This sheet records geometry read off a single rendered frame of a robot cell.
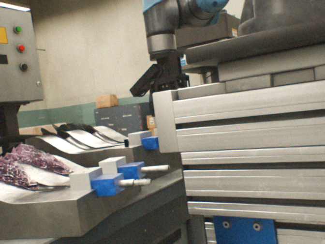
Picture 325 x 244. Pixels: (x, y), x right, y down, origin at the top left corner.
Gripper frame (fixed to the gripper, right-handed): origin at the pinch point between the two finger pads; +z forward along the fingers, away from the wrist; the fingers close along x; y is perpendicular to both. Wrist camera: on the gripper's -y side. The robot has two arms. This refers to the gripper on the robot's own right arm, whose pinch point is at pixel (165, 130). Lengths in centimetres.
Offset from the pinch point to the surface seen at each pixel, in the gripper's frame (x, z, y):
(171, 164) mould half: -2.7, 8.7, 2.2
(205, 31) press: 351, -93, -155
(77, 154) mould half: -17.8, 2.8, -15.4
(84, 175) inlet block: -40.5, 3.0, 10.3
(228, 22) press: 359, -99, -128
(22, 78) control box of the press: 22, -26, -85
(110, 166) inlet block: -30.3, 3.6, 6.7
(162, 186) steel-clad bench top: -16.9, 10.7, 8.5
